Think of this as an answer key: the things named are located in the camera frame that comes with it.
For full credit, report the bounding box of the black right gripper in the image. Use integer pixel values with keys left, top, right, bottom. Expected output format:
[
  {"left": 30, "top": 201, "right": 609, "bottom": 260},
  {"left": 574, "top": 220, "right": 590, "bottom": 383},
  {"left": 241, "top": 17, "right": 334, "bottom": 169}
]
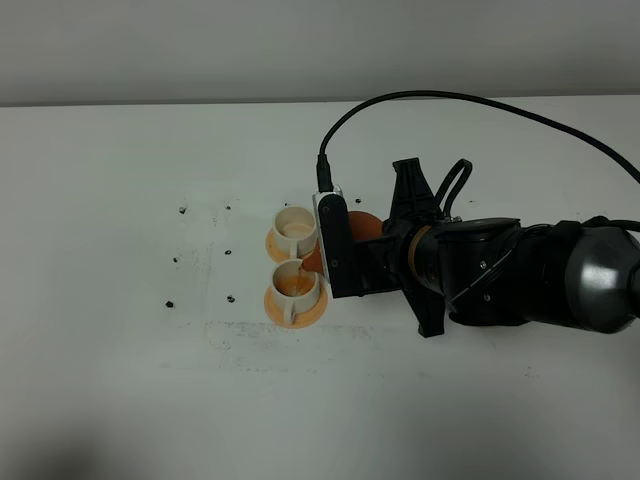
[{"left": 354, "top": 158, "right": 446, "bottom": 338}]

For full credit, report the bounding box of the brown clay teapot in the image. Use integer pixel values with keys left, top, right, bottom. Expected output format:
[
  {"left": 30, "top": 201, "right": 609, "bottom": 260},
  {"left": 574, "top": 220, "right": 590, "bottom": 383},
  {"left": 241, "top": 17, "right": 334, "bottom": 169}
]
[{"left": 302, "top": 211, "right": 383, "bottom": 275}]

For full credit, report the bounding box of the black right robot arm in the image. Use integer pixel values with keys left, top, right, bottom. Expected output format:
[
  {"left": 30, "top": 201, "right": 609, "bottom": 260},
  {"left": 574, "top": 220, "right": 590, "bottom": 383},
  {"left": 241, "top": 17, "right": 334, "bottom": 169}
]
[{"left": 356, "top": 159, "right": 639, "bottom": 338}]

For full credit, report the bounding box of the far white teacup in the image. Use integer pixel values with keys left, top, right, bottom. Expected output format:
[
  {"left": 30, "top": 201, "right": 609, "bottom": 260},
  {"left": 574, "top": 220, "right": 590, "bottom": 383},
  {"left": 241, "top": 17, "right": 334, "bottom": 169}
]
[{"left": 271, "top": 205, "right": 318, "bottom": 259}]

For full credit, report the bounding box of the white teacup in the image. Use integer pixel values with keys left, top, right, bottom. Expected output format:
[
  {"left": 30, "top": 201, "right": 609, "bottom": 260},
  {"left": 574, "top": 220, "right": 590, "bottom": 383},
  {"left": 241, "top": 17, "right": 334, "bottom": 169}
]
[
  {"left": 267, "top": 259, "right": 321, "bottom": 327},
  {"left": 271, "top": 205, "right": 318, "bottom": 259}
]

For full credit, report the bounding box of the near white teacup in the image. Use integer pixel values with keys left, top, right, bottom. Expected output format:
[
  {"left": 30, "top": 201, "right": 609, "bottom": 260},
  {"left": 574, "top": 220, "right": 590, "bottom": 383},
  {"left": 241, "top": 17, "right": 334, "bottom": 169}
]
[{"left": 267, "top": 259, "right": 321, "bottom": 327}]

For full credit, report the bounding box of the near orange coaster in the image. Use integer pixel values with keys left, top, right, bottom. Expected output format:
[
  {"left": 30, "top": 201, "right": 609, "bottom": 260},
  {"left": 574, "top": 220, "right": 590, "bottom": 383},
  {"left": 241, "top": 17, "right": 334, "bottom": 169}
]
[{"left": 264, "top": 286, "right": 329, "bottom": 329}]

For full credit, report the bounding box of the orange coaster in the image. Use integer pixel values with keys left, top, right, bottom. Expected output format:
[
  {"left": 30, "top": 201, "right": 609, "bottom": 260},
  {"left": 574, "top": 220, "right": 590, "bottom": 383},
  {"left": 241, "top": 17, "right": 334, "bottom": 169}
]
[
  {"left": 264, "top": 225, "right": 326, "bottom": 265},
  {"left": 264, "top": 286, "right": 329, "bottom": 329}
]

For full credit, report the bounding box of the far orange coaster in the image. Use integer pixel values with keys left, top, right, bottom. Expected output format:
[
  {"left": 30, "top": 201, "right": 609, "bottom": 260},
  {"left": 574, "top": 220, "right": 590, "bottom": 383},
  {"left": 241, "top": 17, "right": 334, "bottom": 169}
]
[{"left": 264, "top": 225, "right": 326, "bottom": 265}]

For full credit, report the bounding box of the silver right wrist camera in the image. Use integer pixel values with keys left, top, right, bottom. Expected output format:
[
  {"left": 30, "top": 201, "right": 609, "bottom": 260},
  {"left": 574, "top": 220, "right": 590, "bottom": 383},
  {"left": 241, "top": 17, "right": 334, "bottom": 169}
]
[{"left": 313, "top": 189, "right": 362, "bottom": 298}]

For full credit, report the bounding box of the black right camera cable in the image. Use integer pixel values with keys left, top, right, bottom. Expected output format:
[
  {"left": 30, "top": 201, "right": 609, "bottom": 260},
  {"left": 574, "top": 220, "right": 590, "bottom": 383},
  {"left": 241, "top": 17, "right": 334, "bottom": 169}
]
[{"left": 316, "top": 89, "right": 640, "bottom": 192}]

